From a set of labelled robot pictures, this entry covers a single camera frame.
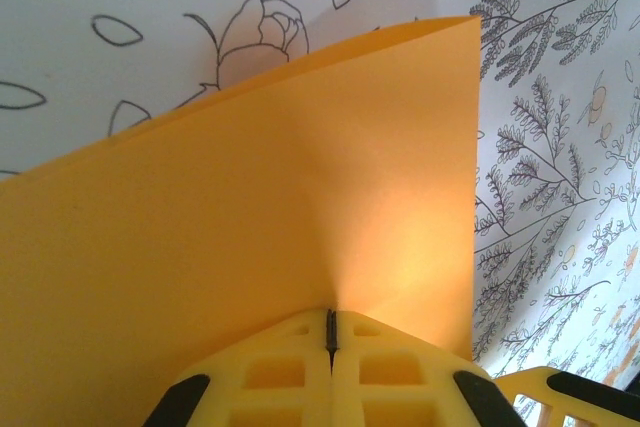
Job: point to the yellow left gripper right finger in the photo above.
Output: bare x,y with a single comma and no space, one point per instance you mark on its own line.
400,387

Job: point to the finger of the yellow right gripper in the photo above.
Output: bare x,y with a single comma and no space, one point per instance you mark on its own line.
540,387

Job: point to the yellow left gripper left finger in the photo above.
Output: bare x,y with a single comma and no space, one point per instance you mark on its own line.
270,387

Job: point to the orange paper sheet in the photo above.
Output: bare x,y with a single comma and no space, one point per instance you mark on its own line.
200,222

